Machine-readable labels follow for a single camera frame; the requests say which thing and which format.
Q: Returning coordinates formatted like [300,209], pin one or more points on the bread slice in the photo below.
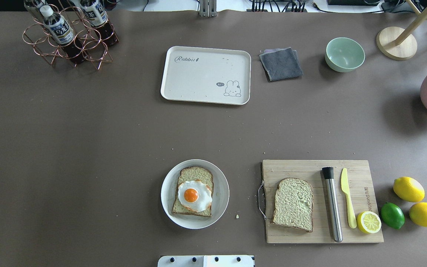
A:
[190,174]
[294,202]

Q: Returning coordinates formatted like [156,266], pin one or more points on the white round plate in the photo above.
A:
[220,198]

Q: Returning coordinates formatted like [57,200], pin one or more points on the fried egg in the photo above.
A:
[195,195]

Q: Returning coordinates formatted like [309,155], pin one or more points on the cream rabbit serving tray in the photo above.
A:
[207,75]

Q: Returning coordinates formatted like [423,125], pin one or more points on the grey folded cloth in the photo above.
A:
[281,64]

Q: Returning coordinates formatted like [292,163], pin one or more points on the steel muddler black cap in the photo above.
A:
[334,214]

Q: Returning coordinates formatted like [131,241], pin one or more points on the mint green bowl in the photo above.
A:
[343,54]

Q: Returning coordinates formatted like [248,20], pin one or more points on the wooden cutting board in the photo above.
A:
[361,190]

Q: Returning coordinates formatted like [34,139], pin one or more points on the yellow plastic knife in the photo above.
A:
[349,205]

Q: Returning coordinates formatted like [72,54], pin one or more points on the tea bottle right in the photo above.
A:
[96,15]

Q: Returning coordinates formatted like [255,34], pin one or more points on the tea bottle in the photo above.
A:
[63,33]
[96,15]

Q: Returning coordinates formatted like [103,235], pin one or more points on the half lemon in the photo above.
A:
[369,222]

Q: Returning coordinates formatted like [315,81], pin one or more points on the tea bottle front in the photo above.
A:
[63,33]

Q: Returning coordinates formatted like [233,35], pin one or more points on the green lime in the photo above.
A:
[392,215]

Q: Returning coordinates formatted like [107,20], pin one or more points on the whole lemon upper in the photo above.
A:
[408,189]

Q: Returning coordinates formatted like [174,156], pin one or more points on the whole lemon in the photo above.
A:
[408,189]
[418,214]

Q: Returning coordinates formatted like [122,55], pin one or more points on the wooden cup stand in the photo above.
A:
[398,43]

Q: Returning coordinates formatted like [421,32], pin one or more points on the whole lemon lower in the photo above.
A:
[418,214]

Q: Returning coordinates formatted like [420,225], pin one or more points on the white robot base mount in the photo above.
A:
[207,261]

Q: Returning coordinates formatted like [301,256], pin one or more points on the copper wire bottle rack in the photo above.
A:
[44,45]

